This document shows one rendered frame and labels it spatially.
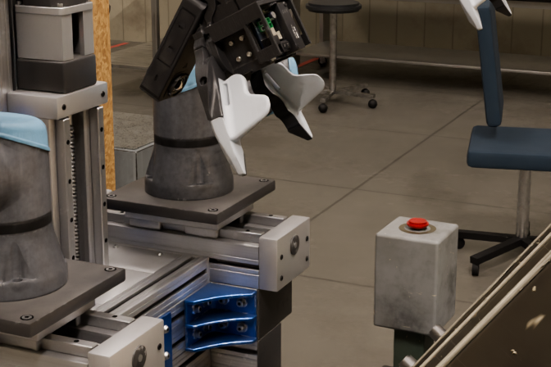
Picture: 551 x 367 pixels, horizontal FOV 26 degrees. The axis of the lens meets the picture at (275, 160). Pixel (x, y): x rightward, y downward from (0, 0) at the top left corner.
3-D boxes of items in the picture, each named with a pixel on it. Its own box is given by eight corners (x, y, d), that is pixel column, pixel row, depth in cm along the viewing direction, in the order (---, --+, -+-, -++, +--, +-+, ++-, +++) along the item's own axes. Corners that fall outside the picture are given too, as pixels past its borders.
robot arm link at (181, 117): (138, 130, 202) (136, 51, 198) (202, 119, 210) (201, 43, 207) (179, 143, 193) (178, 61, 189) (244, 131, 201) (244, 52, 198)
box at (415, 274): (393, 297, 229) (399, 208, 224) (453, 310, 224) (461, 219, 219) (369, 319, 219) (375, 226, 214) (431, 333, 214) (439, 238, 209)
